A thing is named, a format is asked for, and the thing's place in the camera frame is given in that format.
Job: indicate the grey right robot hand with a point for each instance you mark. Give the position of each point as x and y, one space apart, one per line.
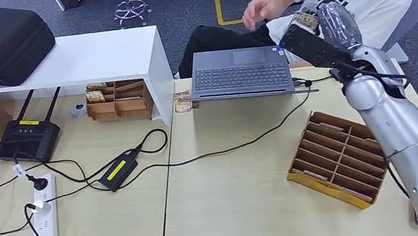
307 43

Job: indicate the grey laptop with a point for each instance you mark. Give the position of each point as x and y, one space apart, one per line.
240 77

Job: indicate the black router with antennas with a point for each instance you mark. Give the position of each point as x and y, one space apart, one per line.
25 138

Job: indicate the black power adapter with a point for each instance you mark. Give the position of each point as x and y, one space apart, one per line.
117 171

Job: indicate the hotel key card with trees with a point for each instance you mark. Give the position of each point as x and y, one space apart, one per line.
307 21

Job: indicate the clear plastic wrist cover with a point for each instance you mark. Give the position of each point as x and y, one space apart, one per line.
339 25

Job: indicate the white desk shelf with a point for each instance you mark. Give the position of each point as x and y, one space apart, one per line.
87 59

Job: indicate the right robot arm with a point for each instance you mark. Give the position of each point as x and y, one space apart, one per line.
400 130

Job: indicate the small cardboard organizer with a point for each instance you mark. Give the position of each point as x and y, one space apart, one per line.
121 108

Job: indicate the slotted cardboard card holder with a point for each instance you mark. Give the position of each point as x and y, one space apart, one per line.
327 156

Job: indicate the white power strip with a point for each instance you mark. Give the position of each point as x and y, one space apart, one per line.
46 231

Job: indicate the pink card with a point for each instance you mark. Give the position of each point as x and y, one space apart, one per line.
359 195
316 175
331 126

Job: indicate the brown hotel card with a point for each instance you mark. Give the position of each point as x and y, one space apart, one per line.
95 96
96 85

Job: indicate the person's right hand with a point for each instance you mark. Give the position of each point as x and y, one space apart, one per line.
260 9

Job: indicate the stool with chrome base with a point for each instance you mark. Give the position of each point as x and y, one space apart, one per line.
129 8

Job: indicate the person's left forearm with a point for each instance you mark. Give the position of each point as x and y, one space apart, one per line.
300 64

